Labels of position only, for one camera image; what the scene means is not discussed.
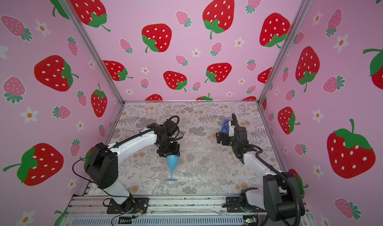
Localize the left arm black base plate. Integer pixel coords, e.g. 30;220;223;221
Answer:
107;197;149;214

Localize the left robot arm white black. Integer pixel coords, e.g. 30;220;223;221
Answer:
85;121;180;209

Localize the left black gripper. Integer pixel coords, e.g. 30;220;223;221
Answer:
159;138;183;156

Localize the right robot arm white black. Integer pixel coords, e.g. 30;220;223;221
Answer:
216;122;305;226

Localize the clear bubble wrap sheet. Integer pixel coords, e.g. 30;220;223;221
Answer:
160;138;231;190

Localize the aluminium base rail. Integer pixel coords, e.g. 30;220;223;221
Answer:
61;194;315;226

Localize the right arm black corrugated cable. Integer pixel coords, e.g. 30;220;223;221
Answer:
231;113;302;226

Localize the blue plastic wine glass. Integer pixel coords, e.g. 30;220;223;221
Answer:
166;155;180;181

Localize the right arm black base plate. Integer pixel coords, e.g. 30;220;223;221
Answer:
222;196;266;213

